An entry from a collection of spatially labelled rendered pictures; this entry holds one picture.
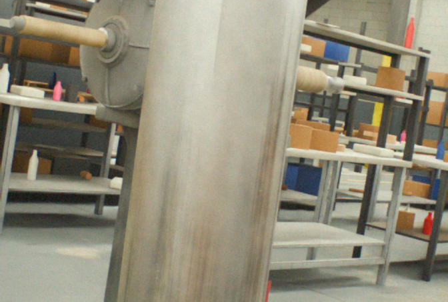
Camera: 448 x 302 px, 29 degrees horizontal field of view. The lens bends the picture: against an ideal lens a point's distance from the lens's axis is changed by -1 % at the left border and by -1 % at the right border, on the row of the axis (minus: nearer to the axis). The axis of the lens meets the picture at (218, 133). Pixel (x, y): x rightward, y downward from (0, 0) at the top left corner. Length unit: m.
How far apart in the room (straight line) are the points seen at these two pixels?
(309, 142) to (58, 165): 2.79
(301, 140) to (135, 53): 3.85
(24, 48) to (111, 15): 5.49
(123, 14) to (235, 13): 1.16
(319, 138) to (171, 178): 5.11
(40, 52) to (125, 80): 5.63
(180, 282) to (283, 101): 0.13
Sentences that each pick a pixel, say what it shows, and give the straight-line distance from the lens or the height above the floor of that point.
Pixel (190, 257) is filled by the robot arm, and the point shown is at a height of 1.09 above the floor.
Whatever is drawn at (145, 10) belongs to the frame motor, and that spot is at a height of 1.32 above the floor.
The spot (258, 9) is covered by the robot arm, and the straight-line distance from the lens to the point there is 0.55.
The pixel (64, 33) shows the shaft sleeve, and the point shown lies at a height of 1.25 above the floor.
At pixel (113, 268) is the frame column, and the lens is 1.92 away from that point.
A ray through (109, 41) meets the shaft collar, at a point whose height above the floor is 1.25.
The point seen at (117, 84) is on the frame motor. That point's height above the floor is 1.17.
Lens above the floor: 1.20
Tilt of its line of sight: 3 degrees down
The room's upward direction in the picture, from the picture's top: 9 degrees clockwise
